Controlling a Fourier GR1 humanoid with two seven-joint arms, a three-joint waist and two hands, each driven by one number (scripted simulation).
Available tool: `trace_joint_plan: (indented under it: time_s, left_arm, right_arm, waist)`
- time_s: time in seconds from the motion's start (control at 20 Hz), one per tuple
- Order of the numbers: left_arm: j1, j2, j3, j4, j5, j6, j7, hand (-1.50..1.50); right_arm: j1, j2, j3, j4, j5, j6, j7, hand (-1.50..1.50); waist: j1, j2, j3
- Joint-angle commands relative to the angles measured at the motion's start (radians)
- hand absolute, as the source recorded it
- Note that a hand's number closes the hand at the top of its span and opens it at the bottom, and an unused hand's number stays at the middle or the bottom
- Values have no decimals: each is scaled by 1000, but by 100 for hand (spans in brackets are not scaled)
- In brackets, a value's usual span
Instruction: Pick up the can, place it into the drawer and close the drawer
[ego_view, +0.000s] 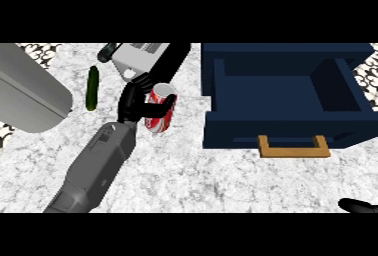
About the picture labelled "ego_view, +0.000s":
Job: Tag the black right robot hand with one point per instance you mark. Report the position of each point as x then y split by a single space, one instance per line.
357 206

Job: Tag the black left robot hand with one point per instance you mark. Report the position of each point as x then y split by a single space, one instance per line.
130 106

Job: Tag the red and white can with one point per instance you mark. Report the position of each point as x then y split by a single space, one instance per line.
159 124

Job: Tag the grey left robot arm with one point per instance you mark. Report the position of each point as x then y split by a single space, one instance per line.
97 156

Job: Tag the navy blue drawer front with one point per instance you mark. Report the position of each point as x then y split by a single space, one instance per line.
236 131

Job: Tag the navy blue drawer cabinet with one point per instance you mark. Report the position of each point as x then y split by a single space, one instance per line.
274 86

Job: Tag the green cucumber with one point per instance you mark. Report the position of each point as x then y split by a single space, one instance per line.
91 88

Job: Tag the white and black appliance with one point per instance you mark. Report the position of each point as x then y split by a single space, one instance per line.
134 58

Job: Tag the dark green rounded object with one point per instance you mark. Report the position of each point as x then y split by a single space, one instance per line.
106 53

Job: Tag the grey rounded appliance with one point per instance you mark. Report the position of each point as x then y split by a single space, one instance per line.
26 93

